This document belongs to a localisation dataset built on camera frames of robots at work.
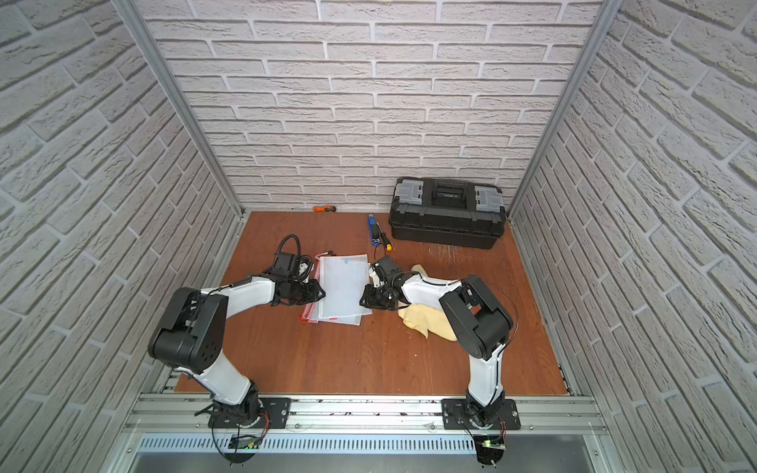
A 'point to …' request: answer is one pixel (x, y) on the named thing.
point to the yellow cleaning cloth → (424, 318)
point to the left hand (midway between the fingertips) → (326, 290)
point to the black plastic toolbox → (447, 212)
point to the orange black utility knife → (323, 209)
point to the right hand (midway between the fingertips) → (367, 301)
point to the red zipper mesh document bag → (311, 311)
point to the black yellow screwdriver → (386, 241)
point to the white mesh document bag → (343, 279)
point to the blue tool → (374, 230)
